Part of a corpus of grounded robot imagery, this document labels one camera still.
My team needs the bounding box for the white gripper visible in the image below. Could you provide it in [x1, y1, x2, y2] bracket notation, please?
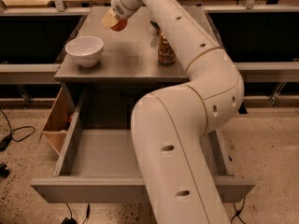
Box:
[102, 0, 143, 29]

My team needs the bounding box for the red apple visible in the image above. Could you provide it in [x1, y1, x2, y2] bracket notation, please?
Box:
[111, 19, 127, 32]

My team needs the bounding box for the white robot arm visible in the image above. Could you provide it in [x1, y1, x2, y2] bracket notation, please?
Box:
[103, 0, 244, 224]

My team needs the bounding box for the grey cabinet counter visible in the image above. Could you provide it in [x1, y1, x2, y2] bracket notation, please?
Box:
[54, 6, 235, 114]

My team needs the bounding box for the grey open top drawer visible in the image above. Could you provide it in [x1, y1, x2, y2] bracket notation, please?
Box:
[31, 83, 254, 203]

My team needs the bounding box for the white ceramic bowl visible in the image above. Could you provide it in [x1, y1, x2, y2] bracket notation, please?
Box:
[65, 36, 104, 67]

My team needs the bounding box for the green chip bag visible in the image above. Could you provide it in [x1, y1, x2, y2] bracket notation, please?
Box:
[150, 21, 160, 31]

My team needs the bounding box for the orange soda can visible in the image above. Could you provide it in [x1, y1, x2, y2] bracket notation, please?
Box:
[158, 31, 176, 65]

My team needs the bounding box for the wooden box beside cabinet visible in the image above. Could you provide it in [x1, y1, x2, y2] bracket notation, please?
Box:
[42, 88, 74, 154]

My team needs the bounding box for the black plug on floor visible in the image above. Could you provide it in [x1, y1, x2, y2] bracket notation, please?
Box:
[0, 162, 9, 178]

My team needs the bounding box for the grey left rail shelf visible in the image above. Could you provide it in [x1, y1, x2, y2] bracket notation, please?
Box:
[0, 7, 90, 84]

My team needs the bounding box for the grey rail shelf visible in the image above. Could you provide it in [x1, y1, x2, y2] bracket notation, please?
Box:
[0, 7, 90, 84]
[204, 6, 299, 82]

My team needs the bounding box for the grey right rail shelf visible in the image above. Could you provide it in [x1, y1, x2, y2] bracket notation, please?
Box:
[204, 6, 299, 82]

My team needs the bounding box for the black cable on floor left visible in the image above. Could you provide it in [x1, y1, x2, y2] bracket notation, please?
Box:
[0, 108, 36, 152]

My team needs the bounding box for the black cable under drawer left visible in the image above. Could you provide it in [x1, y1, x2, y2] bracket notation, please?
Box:
[61, 203, 92, 224]

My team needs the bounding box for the black cable under drawer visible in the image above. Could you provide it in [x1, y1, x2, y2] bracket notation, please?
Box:
[61, 203, 92, 224]
[230, 196, 248, 224]

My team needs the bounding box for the black cable under drawer right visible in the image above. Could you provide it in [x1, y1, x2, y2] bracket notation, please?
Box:
[230, 196, 248, 224]

